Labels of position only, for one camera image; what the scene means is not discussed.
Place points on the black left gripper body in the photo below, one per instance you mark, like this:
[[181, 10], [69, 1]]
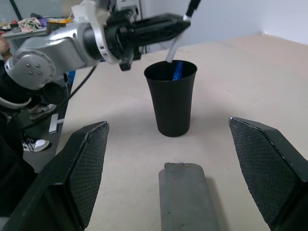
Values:
[[120, 36]]

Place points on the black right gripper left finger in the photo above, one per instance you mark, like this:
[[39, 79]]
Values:
[[60, 187]]

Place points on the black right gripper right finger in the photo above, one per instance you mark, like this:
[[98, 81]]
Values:
[[272, 173]]

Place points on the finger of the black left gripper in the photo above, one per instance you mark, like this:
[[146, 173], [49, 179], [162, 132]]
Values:
[[168, 17], [158, 32]]

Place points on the black capped white marker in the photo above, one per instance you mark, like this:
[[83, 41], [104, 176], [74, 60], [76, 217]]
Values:
[[172, 49]]

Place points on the blue capped white marker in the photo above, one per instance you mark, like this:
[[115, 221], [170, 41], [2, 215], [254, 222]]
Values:
[[178, 71]]

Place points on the grey background desk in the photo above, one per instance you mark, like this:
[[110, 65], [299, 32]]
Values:
[[26, 33]]

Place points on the bystander bare hand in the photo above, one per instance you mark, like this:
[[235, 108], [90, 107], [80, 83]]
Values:
[[3, 47]]

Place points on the white black sneaker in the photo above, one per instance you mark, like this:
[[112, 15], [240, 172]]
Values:
[[41, 109], [36, 144]]

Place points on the black yellow box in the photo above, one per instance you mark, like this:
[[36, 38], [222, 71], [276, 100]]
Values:
[[57, 24]]

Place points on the black plastic cup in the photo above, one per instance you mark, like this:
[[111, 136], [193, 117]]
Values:
[[172, 108]]

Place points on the grey glasses case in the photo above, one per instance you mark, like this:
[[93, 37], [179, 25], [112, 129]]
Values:
[[185, 197]]

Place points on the crumpled pale cloth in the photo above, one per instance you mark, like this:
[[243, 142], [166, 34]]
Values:
[[29, 24]]

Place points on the person in dark clothes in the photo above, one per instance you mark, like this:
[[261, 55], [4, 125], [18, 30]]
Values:
[[12, 84]]

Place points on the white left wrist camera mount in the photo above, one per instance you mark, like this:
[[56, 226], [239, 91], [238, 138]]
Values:
[[84, 9]]

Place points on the white metal foot bracket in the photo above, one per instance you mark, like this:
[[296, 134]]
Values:
[[55, 123]]

